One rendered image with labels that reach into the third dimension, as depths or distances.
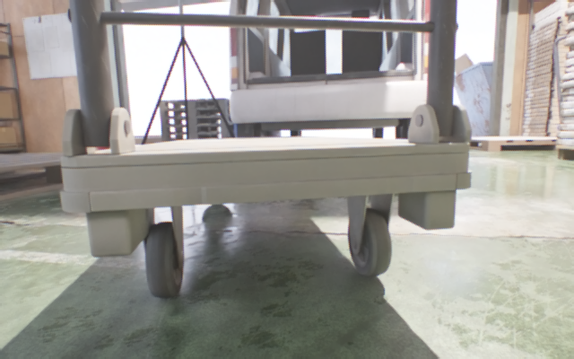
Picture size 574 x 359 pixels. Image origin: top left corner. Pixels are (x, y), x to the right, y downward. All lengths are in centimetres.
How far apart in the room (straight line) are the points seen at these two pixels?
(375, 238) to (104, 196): 32
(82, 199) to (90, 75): 10
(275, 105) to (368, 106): 64
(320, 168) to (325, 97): 201
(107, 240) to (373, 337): 28
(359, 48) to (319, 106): 218
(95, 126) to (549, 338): 48
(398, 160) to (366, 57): 406
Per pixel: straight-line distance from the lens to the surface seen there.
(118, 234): 31
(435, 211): 35
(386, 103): 230
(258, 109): 237
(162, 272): 42
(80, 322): 48
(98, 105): 30
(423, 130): 34
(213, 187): 27
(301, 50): 440
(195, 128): 538
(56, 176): 175
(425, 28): 36
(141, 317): 45
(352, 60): 435
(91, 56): 31
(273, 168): 28
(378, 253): 45
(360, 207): 46
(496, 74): 474
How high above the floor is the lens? 22
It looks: 8 degrees down
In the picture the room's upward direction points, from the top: 1 degrees counter-clockwise
